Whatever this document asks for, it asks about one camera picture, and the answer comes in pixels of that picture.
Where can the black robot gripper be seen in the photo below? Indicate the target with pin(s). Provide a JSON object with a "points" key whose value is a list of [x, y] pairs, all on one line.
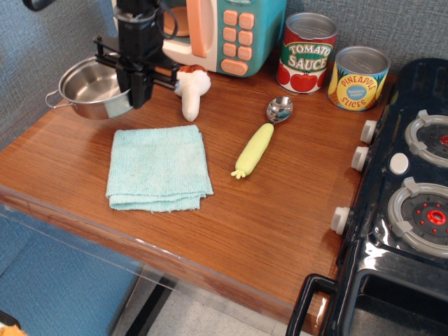
{"points": [[136, 55]]}

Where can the stainless steel pan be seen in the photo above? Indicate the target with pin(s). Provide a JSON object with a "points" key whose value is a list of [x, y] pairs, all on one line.
{"points": [[92, 91]]}

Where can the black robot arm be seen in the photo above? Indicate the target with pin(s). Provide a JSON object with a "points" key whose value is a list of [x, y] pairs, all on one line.
{"points": [[145, 10]]}

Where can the light blue folded cloth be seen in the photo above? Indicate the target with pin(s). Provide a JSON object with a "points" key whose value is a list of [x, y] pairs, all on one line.
{"points": [[158, 170]]}

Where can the white plush mushroom toy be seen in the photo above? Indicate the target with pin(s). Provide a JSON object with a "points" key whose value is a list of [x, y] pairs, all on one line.
{"points": [[192, 83]]}

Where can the teal toy microwave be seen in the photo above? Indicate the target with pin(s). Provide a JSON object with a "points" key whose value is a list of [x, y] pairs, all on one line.
{"points": [[227, 37]]}

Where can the tomato sauce can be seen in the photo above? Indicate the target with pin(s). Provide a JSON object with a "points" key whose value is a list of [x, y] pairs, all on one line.
{"points": [[308, 42]]}

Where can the pineapple slices can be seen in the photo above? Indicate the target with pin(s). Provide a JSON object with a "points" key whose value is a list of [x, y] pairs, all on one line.
{"points": [[358, 76]]}

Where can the orange plush toy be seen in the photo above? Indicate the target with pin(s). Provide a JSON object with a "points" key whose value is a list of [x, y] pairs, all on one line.
{"points": [[12, 330]]}

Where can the black toy stove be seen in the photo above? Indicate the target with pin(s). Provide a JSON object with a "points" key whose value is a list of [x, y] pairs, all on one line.
{"points": [[392, 263]]}

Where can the spoon with yellow corn handle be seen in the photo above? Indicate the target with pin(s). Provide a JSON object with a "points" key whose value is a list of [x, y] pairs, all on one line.
{"points": [[278, 110]]}

